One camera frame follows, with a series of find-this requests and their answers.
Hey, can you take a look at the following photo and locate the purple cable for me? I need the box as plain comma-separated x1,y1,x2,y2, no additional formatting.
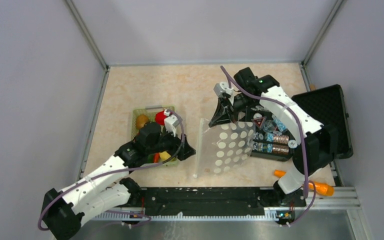
219,65,317,228
37,109,187,232

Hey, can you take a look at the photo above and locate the black case with poker chips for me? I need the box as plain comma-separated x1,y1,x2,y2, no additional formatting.
240,84,354,162

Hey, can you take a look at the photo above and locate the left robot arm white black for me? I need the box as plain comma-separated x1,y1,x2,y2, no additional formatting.
37,120,196,240

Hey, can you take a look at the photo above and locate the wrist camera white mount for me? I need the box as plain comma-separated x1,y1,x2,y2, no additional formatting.
213,81,235,104
163,109,180,137

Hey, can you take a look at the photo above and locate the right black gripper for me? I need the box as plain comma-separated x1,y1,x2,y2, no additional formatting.
209,92,257,128

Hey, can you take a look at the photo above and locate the orange handled tool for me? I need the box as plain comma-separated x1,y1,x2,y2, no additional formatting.
273,169,335,197

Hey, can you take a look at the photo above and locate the brown potato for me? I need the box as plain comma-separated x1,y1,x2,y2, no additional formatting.
135,114,150,130

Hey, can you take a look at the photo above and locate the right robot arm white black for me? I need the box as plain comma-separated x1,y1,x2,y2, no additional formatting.
208,66,339,206

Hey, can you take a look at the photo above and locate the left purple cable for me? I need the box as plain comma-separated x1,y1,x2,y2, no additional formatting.
37,109,187,232

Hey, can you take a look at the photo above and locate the red bell pepper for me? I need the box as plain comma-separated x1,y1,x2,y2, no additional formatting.
154,110,171,126

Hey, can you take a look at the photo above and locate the yellow lemon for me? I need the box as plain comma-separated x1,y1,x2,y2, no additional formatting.
159,151,172,164

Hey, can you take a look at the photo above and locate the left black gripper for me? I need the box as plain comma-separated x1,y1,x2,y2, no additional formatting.
146,125,196,161

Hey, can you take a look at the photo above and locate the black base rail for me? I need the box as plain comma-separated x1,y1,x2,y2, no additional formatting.
112,185,299,220

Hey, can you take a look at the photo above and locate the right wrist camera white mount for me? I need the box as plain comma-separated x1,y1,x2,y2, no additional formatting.
213,81,235,104

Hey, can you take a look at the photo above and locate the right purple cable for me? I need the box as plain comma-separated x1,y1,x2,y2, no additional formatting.
219,65,317,228

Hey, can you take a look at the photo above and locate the clear polka dot zip bag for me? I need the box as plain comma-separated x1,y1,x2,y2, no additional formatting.
193,118,256,178

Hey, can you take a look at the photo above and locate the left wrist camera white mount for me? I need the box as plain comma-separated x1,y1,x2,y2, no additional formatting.
163,109,180,137

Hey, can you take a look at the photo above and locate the lower orange carrot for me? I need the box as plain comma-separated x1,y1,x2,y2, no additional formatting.
153,153,160,163

